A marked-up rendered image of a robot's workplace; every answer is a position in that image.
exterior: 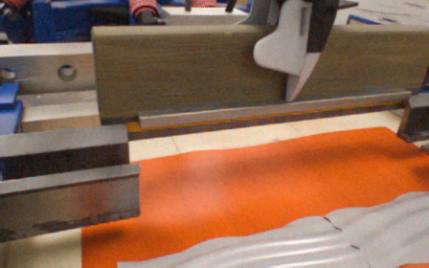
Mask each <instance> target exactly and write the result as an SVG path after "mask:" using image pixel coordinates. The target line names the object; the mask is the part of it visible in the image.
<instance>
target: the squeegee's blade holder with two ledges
mask: <svg viewBox="0 0 429 268"><path fill-rule="evenodd" d="M411 93H412V92H411V91H409V90H407V89H405V88H396V89H381V90H373V91H359V92H352V93H337V94H329V95H315V96H307V97H296V98H295V100H293V101H285V100H284V99H277V100H256V101H241V102H233V103H219V104H211V105H203V106H188V107H181V108H166V109H159V110H144V111H137V112H138V125H139V126H140V128H152V127H158V126H171V125H177V124H183V123H202V122H214V121H221V120H232V119H239V118H246V117H258V116H264V115H278V114H283V113H296V112H303V111H308V110H321V109H327V108H339V107H346V106H358V105H364V104H377V103H382V102H395V101H408V100H409V98H410V97H411Z"/></svg>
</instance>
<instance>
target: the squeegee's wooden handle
mask: <svg viewBox="0 0 429 268"><path fill-rule="evenodd" d="M276 29H278V25H229V26H122V27H93V29H92V30H91V40H92V47H93V62H94V69H95V83H96V91H97V106H98V110H99V118H100V122H101V124H102V125H108V124H114V123H134V122H137V121H138V112H137V111H144V110H159V109H166V108H181V107H188V106H203V105H211V104H219V103H233V102H241V101H262V100H277V99H284V94H285V87H286V80H287V77H288V75H289V74H287V73H282V72H279V71H276V70H271V69H268V68H263V67H260V66H259V65H258V64H257V63H256V61H255V60H254V56H253V53H254V49H255V46H256V43H258V41H260V40H261V39H263V38H265V37H267V36H268V35H269V34H271V33H273V32H274V31H275V30H276ZM428 65H429V27H428V26H424V25H333V26H332V29H331V32H330V34H329V37H328V39H327V44H326V47H325V49H324V50H323V51H322V52H321V53H320V56H319V57H318V59H317V62H316V64H315V66H314V68H313V71H312V72H311V74H310V75H309V76H308V79H307V80H306V82H305V84H304V86H303V88H302V89H301V90H300V92H299V93H298V95H297V96H296V97H307V96H315V95H329V94H337V93H352V92H359V91H373V90H381V89H396V88H405V89H407V90H409V91H411V92H412V93H411V95H413V94H419V91H420V89H421V85H422V83H423V79H424V77H425V73H426V71H427V67H428Z"/></svg>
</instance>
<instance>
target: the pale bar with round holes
mask: <svg viewBox="0 0 429 268"><path fill-rule="evenodd" d="M65 64H68V65H71V66H73V68H71V69H63V68H62V67H61V66H62V65H65ZM3 68H8V69H10V70H12V72H7V71H6V70H4V69H3ZM0 77H1V82H2V83H7V82H18V83H19V84H20V89H19V91H18V94H17V96H26V95H35V94H45V93H64V92H75V91H94V90H96V83H95V69H94V62H93V47H92V42H74V43H44V44H16V45H0Z"/></svg>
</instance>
